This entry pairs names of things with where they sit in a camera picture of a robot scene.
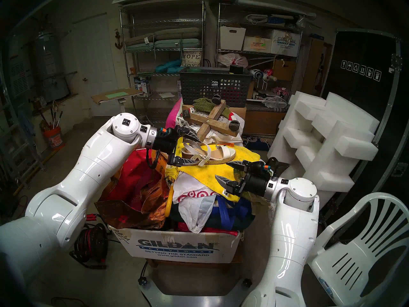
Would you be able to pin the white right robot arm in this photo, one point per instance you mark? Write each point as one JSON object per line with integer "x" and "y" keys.
{"x": 287, "y": 239}

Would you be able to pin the black flight case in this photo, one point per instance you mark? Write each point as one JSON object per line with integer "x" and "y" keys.
{"x": 358, "y": 53}

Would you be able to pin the anchor wall decoration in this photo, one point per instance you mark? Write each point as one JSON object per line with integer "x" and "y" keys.
{"x": 118, "y": 39}

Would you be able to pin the blue patterned rug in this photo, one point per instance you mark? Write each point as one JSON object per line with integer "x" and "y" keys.
{"x": 255, "y": 143}

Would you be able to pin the white plastic chair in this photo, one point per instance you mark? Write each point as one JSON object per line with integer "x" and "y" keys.
{"x": 345, "y": 264}

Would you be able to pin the white storage bin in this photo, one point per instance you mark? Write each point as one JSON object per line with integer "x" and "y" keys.
{"x": 231, "y": 37}

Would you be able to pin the pale teal seat cushion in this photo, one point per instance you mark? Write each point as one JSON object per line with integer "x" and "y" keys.
{"x": 175, "y": 44}

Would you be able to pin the brown wooden chest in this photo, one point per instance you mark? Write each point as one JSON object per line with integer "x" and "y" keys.
{"x": 262, "y": 122}

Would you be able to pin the small Gildan cardboard box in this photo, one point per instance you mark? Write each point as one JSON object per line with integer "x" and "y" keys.
{"x": 286, "y": 42}

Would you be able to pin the blue fabric bag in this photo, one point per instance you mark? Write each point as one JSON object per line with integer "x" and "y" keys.
{"x": 236, "y": 213}

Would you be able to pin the brown wooden cabinet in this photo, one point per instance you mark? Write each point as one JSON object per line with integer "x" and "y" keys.
{"x": 314, "y": 66}

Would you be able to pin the red orange tote bag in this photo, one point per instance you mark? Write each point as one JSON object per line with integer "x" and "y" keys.
{"x": 137, "y": 181}

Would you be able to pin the grey water heater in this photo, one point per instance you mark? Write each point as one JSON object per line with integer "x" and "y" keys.
{"x": 51, "y": 63}

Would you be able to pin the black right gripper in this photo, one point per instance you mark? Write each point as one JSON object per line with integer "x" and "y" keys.
{"x": 258, "y": 181}

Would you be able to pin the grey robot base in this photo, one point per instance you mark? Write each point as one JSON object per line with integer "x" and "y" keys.
{"x": 191, "y": 300}

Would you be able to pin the large Gildan cardboard box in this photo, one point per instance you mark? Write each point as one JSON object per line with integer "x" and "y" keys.
{"x": 179, "y": 245}

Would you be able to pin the yellow towel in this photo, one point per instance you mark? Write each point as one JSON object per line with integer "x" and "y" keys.
{"x": 211, "y": 178}

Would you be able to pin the white pink plastic bag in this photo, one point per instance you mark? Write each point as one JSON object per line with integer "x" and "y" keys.
{"x": 235, "y": 60}

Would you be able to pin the white foam packing frame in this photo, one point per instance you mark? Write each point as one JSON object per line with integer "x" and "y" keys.
{"x": 319, "y": 140}

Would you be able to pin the olive seat cushion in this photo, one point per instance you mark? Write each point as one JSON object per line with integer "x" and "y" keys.
{"x": 175, "y": 33}

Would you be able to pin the pink artificial flowers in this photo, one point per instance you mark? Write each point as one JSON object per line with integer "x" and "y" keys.
{"x": 280, "y": 91}

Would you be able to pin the black mesh basket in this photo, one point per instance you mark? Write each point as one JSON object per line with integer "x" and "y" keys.
{"x": 198, "y": 85}

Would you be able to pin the pink pillow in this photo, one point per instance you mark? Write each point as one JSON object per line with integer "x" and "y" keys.
{"x": 172, "y": 121}

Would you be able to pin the turquoise pillow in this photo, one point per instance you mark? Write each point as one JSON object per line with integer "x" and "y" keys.
{"x": 167, "y": 66}

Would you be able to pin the wooden cross caster dolly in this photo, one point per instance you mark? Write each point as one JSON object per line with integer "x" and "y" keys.
{"x": 207, "y": 121}

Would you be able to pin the grey furnace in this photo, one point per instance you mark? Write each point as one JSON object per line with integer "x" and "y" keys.
{"x": 19, "y": 76}

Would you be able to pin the white panel door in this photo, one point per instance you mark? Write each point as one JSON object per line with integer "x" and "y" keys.
{"x": 96, "y": 69}

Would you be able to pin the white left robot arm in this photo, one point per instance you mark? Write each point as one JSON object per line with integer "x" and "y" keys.
{"x": 96, "y": 162}

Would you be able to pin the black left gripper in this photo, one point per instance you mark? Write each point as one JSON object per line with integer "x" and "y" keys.
{"x": 167, "y": 141}

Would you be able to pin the white box orange label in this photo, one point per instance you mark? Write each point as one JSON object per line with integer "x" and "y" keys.
{"x": 255, "y": 44}

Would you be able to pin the wood top rolling table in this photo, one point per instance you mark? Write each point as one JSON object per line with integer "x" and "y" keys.
{"x": 118, "y": 94}

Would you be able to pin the HOPE sign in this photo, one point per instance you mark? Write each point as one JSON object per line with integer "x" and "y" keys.
{"x": 191, "y": 58}

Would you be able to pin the orange bucket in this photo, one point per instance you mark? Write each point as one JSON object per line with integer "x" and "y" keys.
{"x": 54, "y": 140}

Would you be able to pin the blue white product box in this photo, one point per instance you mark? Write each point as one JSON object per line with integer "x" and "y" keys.
{"x": 143, "y": 85}

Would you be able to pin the brown cardboard box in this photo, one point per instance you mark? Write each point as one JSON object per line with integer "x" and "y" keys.
{"x": 284, "y": 69}

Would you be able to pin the white red plastic bag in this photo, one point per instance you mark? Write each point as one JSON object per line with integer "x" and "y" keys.
{"x": 195, "y": 210}

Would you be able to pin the green knit glove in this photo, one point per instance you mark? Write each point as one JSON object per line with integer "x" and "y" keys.
{"x": 203, "y": 105}

